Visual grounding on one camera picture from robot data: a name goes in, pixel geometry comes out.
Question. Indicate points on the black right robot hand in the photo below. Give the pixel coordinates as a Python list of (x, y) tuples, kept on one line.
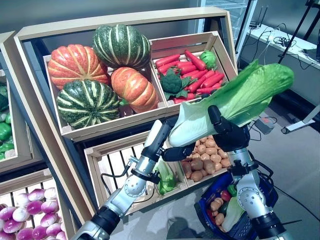
[(232, 137)]

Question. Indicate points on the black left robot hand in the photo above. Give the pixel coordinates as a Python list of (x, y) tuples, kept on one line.
[(160, 135)]

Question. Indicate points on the green napa cabbage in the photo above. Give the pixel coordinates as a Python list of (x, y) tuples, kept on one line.
[(237, 95), (166, 177), (232, 212)]

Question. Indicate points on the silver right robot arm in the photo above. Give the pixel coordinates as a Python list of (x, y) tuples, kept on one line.
[(250, 197)]

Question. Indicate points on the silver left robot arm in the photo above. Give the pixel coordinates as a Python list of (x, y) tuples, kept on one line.
[(135, 185)]

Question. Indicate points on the blue plastic shopping basket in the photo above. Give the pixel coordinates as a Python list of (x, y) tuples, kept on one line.
[(202, 212)]

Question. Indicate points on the brown potato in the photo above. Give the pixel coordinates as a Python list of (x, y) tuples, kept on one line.
[(216, 203), (197, 165), (186, 167), (223, 153), (196, 175), (208, 166), (215, 158), (226, 162), (220, 218)]

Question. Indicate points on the grey box with red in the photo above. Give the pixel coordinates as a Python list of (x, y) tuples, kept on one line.
[(265, 125)]

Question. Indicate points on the large wooden crate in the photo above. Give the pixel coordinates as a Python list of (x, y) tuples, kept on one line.
[(120, 123)]

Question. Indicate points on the small wooden crate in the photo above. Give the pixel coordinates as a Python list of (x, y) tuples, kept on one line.
[(112, 160), (180, 42), (205, 178), (11, 153)]

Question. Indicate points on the green bell pepper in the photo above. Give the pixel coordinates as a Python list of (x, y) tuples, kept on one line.
[(6, 148), (232, 190), (5, 131)]

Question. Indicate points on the dark green broccoli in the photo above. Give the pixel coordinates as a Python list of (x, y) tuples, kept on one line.
[(171, 83), (3, 100)]

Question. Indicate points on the oblong orange pumpkin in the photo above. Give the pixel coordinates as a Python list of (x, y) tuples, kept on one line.
[(135, 87)]

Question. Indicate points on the red carrot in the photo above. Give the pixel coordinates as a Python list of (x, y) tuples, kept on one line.
[(215, 78), (187, 68), (198, 83), (195, 60), (167, 60), (207, 89), (166, 67)]

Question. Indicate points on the red bell pepper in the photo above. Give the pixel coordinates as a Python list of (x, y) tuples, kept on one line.
[(225, 195)]

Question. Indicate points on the green striped pumpkin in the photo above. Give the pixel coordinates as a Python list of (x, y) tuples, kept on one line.
[(87, 105), (120, 47)]

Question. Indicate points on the light green round cabbage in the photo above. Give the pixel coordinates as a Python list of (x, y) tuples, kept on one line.
[(208, 59)]

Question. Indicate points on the white desk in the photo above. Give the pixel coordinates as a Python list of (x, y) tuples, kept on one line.
[(262, 57)]

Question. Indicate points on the round orange pumpkin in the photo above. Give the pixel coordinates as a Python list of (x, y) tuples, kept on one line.
[(75, 65)]

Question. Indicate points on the black router with antennas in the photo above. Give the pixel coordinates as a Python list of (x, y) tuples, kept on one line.
[(255, 25)]

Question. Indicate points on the wooden display shelf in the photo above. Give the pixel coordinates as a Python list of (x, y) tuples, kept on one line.
[(7, 37), (125, 21)]

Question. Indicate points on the black tripod stand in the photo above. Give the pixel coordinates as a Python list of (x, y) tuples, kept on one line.
[(296, 32)]

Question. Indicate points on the white glass door cabinet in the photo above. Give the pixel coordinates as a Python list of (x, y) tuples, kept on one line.
[(225, 7)]

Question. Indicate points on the pile of purple turnips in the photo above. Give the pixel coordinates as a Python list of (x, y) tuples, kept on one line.
[(25, 180)]

